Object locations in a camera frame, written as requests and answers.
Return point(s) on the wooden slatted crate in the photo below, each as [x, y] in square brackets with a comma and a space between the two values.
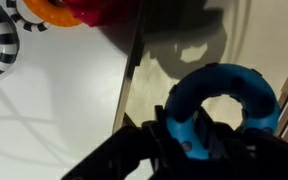
[157, 76]

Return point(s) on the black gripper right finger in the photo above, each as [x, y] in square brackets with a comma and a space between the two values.
[206, 128]

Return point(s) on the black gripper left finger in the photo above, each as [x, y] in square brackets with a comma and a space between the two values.
[160, 125]

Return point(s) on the orange post striped base stacker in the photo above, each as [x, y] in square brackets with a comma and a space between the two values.
[4, 43]

